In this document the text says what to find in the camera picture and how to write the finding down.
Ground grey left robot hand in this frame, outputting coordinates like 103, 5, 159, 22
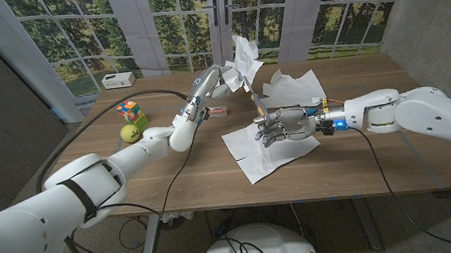
173, 59, 253, 127

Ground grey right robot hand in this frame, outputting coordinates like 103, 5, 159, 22
251, 99, 349, 149

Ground grey scissors with yellow handles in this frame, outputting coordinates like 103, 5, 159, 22
242, 73, 273, 129

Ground wrinkled white paper sheet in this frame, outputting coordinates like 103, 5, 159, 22
221, 31, 267, 96

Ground yellow tennis ball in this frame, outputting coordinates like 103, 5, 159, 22
119, 122, 142, 145

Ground Colgate toothpaste box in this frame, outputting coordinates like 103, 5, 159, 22
206, 104, 228, 119

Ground green cube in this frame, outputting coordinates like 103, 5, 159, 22
126, 113, 150, 133

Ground multicoloured puzzle cube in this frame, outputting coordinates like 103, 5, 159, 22
115, 99, 143, 124

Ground white power strip box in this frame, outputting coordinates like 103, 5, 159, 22
100, 70, 137, 91

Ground printed forest window backdrop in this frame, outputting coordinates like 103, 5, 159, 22
2, 0, 426, 105

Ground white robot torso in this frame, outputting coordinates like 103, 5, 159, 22
194, 217, 320, 253

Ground grey table leg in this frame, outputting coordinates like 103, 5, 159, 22
350, 194, 385, 253

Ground crumpled paper scrap under table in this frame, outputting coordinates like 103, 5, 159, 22
159, 209, 196, 231

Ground white table leg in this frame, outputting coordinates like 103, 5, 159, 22
136, 213, 165, 253

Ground white pillar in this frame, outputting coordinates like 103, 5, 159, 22
0, 0, 86, 132

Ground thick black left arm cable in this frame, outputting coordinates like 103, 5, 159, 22
25, 85, 207, 253

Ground thin black left wrist cable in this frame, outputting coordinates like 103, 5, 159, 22
88, 123, 210, 225

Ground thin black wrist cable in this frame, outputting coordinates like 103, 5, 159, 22
352, 116, 451, 253
88, 123, 210, 225

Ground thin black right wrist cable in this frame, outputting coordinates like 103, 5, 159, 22
352, 116, 451, 253

